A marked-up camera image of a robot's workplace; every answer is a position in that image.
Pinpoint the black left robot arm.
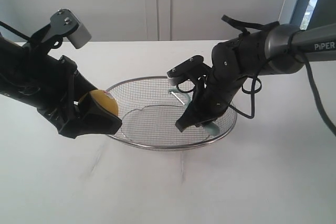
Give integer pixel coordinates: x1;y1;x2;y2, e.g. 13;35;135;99
1;38;122;138

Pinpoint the black left camera cable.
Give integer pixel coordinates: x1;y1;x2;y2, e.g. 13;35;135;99
0;20;29;42

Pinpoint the yellow lemon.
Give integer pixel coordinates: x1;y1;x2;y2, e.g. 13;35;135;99
78;89;119;116

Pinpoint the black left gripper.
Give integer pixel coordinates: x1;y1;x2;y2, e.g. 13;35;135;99
15;55;122;138

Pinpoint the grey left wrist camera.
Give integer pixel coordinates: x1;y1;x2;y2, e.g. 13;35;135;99
28;8;92;49

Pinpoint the teal handled peeler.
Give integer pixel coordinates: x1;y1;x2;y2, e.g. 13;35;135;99
168;88;220;136

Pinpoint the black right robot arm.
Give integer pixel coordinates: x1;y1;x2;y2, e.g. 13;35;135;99
167;16;335;131

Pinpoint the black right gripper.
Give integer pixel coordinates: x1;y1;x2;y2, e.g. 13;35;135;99
175;76;247;132

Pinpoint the oval steel mesh basket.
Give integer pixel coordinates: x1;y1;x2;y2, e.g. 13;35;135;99
107;76;237;151

